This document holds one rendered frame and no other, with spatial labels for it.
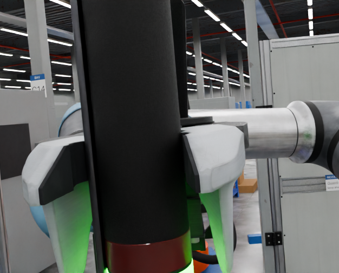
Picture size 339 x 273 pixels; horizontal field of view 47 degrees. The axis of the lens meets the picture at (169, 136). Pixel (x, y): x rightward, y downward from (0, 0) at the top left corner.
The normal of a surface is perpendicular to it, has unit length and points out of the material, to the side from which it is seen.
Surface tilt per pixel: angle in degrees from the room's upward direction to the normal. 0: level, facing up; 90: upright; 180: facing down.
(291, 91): 90
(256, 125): 70
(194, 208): 90
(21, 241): 90
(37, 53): 90
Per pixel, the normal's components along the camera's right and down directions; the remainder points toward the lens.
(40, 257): 0.94, -0.06
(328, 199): -0.04, 0.06
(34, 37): -0.35, 0.08
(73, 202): 0.99, 0.00
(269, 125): 0.20, -0.22
